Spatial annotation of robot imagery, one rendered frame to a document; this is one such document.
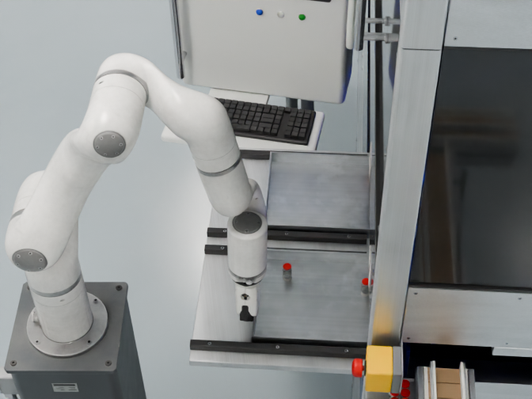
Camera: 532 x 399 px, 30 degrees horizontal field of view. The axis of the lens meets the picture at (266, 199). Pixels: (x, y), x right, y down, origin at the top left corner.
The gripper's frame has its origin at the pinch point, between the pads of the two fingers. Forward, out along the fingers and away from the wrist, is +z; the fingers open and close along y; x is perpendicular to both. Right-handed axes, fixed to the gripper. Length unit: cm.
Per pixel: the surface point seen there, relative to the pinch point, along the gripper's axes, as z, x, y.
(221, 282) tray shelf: 4.4, 7.3, 12.0
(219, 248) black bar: 2.4, 8.5, 20.7
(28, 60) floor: 96, 113, 198
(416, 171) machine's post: -62, -31, -12
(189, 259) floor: 93, 28, 90
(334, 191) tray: 3.3, -19.2, 43.6
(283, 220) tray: 3.7, -6.6, 32.6
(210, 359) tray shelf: 4.5, 7.5, -10.1
